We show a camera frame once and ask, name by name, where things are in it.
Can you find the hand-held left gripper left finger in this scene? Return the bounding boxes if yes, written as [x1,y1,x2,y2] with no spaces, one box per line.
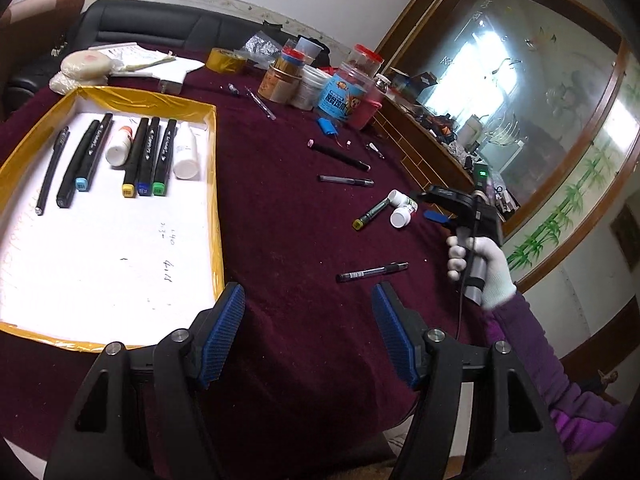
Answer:
[45,282,247,480]

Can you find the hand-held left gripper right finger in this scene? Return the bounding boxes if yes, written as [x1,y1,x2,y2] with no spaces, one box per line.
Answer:
[371,281,572,480]

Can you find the black labelled gel pen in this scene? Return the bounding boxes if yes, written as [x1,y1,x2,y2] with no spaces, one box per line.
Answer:
[335,261,409,283]
[36,126,70,217]

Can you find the yellow taped cardboard tray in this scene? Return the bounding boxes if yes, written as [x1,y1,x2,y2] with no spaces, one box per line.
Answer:
[0,85,224,354]

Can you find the black marker green caps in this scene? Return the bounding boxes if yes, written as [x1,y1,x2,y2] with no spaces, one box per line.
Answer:
[151,118,179,197]

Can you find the black marker yellow caps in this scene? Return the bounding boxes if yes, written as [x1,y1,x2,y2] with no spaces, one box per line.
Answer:
[121,116,151,199]

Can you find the white bottle orange cap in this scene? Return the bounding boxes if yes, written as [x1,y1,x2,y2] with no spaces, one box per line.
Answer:
[105,126,134,167]

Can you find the black marker grey caps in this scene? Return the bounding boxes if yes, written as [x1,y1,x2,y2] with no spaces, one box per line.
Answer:
[56,119,101,209]

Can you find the black marker light blue caps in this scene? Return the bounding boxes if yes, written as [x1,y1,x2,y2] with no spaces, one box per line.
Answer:
[74,112,115,194]

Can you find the person's right forearm purple sleeve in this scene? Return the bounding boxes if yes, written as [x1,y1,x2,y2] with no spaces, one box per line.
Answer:
[482,292,632,453]

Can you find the person's right hand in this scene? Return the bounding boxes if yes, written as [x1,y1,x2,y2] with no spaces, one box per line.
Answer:
[445,236,518,312]

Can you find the white bottle green label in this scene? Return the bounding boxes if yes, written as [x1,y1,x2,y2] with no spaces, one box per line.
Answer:
[388,189,418,212]

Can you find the white bottle red label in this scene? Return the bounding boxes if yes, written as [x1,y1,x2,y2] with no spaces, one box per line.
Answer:
[389,205,415,229]

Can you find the wooden cabinet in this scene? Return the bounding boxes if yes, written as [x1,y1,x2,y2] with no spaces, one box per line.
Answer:
[369,0,640,302]

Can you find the dark green pen yellow end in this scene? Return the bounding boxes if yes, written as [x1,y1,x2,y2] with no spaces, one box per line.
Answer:
[352,197,394,231]

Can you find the pile of small household clutter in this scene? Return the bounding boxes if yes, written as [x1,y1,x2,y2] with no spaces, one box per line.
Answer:
[387,67,521,221]

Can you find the white jug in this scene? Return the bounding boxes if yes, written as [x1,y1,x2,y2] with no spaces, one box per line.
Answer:
[457,117,484,147]

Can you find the clear black gel pen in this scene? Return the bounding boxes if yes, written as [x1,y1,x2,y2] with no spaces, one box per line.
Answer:
[318,174,375,187]

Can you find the black marker pink caps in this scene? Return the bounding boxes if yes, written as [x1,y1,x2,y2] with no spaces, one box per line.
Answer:
[307,140,372,172]

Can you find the glass jar pink knit sleeve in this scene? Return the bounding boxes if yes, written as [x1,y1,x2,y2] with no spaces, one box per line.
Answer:
[347,73,391,131]

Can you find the blue battery pack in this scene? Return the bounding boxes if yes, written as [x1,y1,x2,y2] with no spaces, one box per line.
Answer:
[318,117,346,139]

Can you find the clear jar blue label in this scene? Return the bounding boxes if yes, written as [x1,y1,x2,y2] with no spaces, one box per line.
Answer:
[314,67,381,129]

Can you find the etched glass cabinet panel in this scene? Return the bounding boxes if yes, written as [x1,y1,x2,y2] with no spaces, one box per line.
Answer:
[395,0,626,241]

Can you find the dark framed picture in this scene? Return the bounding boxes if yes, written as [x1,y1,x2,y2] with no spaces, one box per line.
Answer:
[609,204,640,272]

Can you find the clear jar red lid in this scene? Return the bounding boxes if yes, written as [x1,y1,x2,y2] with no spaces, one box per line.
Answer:
[342,43,385,86]

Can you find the white plastic jar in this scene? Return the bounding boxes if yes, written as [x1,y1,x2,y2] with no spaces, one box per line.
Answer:
[291,65,334,110]

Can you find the brown plastic jar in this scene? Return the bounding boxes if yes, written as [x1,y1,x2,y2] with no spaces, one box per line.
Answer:
[257,64,304,106]

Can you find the grey cylindrical container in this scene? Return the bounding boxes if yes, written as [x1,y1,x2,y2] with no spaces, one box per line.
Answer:
[294,35,321,66]

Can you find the clear test pen screwdriver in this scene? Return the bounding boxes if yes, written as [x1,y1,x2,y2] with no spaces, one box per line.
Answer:
[244,87,277,121]

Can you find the crinkled clear plastic bag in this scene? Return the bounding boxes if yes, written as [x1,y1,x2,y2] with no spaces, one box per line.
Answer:
[238,32,282,69]

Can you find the yellow tape roll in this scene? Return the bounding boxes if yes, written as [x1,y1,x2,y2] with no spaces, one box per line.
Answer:
[207,47,246,75]

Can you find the white paper sheets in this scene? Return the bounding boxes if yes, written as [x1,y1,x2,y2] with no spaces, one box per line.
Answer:
[89,41,207,87]

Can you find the white plastic wrapped roll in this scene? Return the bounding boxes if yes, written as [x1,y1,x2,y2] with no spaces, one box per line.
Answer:
[49,49,127,96]

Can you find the black leather sofa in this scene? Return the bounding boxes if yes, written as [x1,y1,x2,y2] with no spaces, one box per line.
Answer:
[5,0,262,111]

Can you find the brown chair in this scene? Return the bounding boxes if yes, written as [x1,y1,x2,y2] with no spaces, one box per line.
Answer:
[0,0,87,61]

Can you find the metal wire rack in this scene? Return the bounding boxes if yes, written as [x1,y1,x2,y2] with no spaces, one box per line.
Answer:
[481,114,527,149]

